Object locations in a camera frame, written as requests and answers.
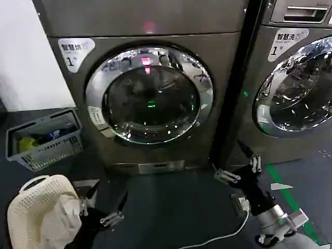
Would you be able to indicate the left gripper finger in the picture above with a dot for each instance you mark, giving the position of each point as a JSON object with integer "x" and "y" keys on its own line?
{"x": 88, "y": 193}
{"x": 119, "y": 205}

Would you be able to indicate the grey dryer with drawer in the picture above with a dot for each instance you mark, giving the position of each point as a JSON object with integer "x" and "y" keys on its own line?
{"x": 250, "y": 64}

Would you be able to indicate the dark blue cloth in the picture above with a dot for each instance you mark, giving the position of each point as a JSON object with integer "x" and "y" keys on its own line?
{"x": 55, "y": 135}

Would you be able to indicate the silver dryer drawer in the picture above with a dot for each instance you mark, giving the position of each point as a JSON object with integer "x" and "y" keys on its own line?
{"x": 301, "y": 13}

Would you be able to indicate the small white door label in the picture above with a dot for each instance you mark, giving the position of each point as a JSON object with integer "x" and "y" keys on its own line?
{"x": 95, "y": 115}

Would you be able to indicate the cream knit garment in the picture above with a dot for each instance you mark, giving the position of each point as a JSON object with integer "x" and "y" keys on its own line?
{"x": 39, "y": 210}

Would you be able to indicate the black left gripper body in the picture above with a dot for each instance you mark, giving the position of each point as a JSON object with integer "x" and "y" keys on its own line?
{"x": 92, "y": 220}

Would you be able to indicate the white number sticker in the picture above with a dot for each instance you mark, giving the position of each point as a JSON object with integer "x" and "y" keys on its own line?
{"x": 285, "y": 44}
{"x": 74, "y": 53}

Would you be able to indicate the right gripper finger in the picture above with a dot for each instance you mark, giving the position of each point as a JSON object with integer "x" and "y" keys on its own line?
{"x": 252, "y": 159}
{"x": 227, "y": 176}

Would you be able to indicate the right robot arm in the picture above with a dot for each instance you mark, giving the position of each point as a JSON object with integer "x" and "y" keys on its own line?
{"x": 273, "y": 216}

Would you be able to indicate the grey dryer with red light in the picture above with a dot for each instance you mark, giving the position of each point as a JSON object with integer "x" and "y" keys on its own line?
{"x": 75, "y": 98}

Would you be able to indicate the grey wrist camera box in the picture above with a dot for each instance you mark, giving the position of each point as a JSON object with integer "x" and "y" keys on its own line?
{"x": 241, "y": 203}

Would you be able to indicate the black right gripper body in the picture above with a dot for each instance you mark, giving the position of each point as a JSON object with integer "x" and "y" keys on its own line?
{"x": 251, "y": 186}

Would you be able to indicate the green floor tape stripe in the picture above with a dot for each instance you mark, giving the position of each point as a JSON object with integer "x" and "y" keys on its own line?
{"x": 288, "y": 197}

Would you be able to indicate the round glass dryer door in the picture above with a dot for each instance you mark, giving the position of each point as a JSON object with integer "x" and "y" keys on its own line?
{"x": 298, "y": 103}
{"x": 150, "y": 103}

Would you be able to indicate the grey plastic laundry basket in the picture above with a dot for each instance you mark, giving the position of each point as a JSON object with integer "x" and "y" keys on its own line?
{"x": 46, "y": 154}

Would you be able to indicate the silver dryer base panel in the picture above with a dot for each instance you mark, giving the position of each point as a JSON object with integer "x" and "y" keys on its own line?
{"x": 160, "y": 166}

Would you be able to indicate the yellow cloth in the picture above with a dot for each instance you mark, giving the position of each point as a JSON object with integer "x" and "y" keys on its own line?
{"x": 27, "y": 144}

